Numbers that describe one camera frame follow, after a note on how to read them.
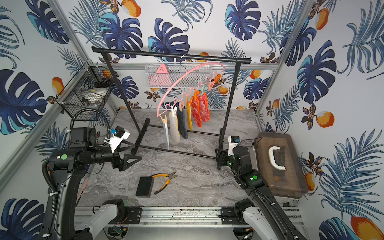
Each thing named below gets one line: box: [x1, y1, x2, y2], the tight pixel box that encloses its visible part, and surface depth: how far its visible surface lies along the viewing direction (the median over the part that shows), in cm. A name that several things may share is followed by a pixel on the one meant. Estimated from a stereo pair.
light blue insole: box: [163, 122, 170, 151], surface depth 77 cm
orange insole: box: [186, 95, 194, 131], surface depth 80 cm
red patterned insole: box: [191, 92, 211, 128], surface depth 86 cm
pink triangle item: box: [148, 63, 172, 86], surface depth 92 cm
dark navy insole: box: [173, 102, 188, 139], surface depth 81 cm
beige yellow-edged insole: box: [169, 112, 181, 143], surface depth 80 cm
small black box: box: [135, 176, 154, 199], surface depth 83 cm
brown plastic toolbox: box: [255, 131, 309, 196], surface depth 74 cm
